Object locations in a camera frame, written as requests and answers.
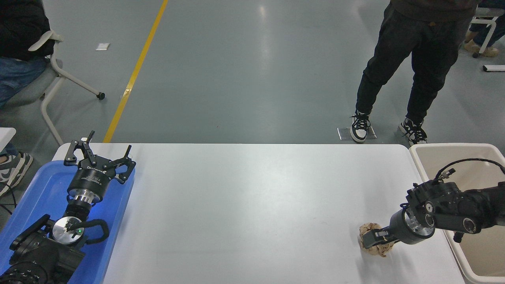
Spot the blue plastic tray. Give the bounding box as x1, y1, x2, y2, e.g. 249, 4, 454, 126
0, 159, 136, 284

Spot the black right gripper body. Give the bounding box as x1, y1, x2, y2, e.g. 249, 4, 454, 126
388, 208, 426, 245

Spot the white frame chair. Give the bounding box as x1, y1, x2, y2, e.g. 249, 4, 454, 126
469, 7, 505, 59

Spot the person's grey sneaker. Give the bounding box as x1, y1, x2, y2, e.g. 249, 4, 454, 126
0, 151, 34, 198

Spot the white grey wheeled chair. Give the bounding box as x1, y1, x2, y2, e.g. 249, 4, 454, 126
6, 30, 106, 146

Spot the tan paper ball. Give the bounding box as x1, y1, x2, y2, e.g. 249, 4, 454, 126
358, 222, 398, 258

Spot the standing person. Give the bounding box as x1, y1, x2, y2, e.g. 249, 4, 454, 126
350, 0, 481, 147

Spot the large pale bin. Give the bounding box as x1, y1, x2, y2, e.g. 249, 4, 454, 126
409, 143, 505, 284

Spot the person with tan shoes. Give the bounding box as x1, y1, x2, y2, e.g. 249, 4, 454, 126
463, 15, 505, 58

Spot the white side table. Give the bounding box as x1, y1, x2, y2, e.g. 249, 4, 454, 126
0, 127, 17, 153

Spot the thin black cable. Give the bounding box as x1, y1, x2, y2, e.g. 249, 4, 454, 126
0, 183, 19, 216

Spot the seated person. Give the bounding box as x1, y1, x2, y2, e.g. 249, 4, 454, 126
0, 0, 56, 109

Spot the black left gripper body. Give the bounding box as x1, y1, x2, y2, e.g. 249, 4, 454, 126
68, 158, 118, 198

